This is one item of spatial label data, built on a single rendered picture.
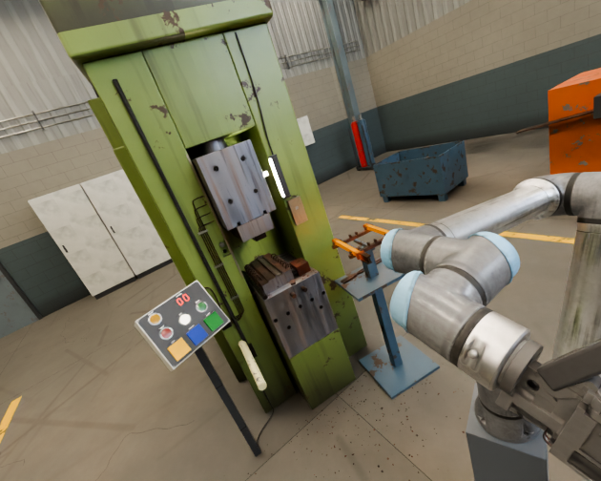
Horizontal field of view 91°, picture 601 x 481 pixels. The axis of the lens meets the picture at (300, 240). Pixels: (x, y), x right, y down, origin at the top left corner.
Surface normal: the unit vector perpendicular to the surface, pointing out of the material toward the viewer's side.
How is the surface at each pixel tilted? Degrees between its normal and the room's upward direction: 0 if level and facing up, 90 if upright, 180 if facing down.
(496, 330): 17
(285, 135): 90
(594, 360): 58
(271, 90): 90
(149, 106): 90
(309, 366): 90
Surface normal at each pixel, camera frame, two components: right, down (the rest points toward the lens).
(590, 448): -0.78, -0.03
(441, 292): -0.22, -0.77
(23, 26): 0.53, 0.14
